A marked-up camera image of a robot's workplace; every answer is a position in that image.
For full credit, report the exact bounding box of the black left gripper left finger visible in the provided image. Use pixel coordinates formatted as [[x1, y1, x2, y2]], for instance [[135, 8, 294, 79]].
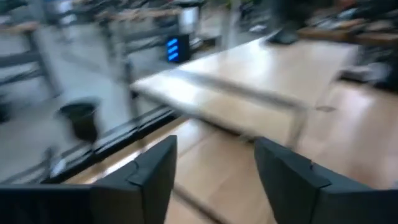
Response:
[[90, 134, 178, 224]]

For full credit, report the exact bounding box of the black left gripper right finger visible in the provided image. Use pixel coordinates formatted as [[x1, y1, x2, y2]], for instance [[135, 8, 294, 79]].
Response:
[[254, 137, 374, 224]]

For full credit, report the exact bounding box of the short black candlestick holder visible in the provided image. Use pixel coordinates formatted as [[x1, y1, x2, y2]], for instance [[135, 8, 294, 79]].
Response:
[[57, 96, 102, 144]]

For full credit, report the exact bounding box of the wooden shelf with black legs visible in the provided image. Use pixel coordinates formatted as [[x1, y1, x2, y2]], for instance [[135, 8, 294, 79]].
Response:
[[130, 32, 360, 149]]

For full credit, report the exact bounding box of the black computer with blue lights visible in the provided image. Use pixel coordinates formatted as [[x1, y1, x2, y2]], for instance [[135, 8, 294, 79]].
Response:
[[164, 33, 191, 64]]

